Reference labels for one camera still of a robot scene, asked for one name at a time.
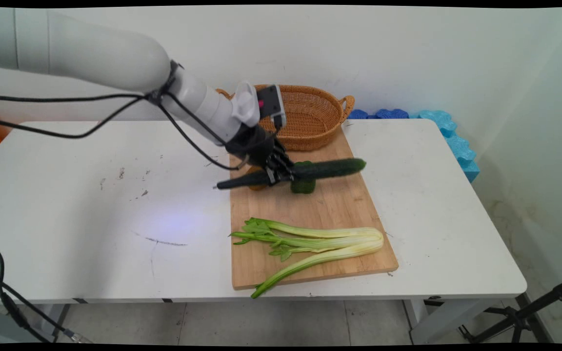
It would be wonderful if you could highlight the brown potato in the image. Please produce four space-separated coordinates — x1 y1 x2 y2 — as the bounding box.
245 166 268 191

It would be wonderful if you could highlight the green bell pepper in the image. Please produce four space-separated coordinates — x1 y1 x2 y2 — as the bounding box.
290 160 317 195

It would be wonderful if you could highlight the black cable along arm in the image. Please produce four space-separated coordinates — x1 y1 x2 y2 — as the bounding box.
0 93 250 172

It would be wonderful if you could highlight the light blue foam block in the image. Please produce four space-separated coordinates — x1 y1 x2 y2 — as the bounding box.
418 110 481 183

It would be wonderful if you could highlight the celery bunch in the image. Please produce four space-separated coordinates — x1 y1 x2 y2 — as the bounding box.
228 218 384 299

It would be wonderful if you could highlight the dark green cucumber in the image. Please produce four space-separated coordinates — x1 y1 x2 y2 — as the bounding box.
216 158 367 191

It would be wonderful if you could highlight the woven wicker basket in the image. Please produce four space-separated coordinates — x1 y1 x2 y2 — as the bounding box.
216 85 355 152

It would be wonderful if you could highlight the black sagging cable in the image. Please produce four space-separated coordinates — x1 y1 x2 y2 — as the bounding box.
0 97 151 139

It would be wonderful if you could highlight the white table leg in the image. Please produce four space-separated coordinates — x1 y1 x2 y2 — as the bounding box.
404 298 502 345

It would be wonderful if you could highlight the wooden cutting board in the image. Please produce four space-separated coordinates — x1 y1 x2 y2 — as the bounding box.
229 126 399 291

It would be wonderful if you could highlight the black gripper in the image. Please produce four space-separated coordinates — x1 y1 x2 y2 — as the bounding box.
225 124 295 186

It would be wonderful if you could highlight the dark blue foam block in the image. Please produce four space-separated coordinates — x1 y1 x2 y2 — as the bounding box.
348 108 409 120

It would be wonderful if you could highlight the black tripod stand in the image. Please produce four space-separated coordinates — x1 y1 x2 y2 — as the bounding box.
458 276 562 344

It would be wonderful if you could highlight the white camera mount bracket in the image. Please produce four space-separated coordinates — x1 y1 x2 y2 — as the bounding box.
231 80 261 128

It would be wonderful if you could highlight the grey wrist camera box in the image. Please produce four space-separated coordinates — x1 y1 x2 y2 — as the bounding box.
257 84 287 130

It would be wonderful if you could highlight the black cable with metal plug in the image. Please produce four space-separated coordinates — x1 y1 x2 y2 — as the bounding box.
0 245 91 343

